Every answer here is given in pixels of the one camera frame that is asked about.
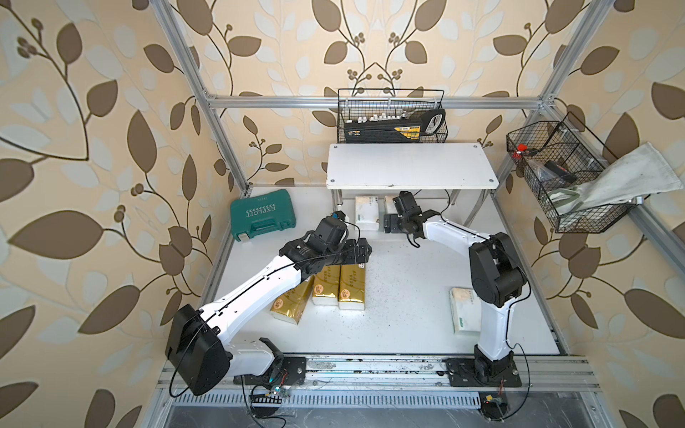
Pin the white cloth rag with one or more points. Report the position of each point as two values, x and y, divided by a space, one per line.
640 172

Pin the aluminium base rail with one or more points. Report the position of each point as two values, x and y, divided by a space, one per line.
392 381

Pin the black yellow tool box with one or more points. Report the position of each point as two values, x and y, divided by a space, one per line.
416 128

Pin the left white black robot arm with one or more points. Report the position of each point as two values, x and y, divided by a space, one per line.
200 344

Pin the white tissue pack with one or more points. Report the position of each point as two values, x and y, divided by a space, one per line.
466 310
390 208
367 213

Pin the white two-tier shelf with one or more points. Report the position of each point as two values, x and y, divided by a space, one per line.
409 167

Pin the red handled tool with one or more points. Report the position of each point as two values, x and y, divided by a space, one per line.
522 151

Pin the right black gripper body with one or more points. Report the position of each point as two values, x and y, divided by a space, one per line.
397 223

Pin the black wire basket rear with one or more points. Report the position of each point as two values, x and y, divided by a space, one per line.
355 102

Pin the green plastic tool case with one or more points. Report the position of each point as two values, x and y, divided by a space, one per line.
262 214

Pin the black wire basket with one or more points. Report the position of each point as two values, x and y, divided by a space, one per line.
564 160
355 102

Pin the gold tissue pack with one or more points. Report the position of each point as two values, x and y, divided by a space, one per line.
326 284
289 307
352 287

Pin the black wire basket right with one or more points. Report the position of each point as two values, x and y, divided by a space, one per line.
564 160

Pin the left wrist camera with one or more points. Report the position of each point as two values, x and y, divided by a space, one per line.
338 214

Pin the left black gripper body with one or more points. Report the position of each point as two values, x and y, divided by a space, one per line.
352 253

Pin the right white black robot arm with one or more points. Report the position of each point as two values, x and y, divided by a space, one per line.
497 279

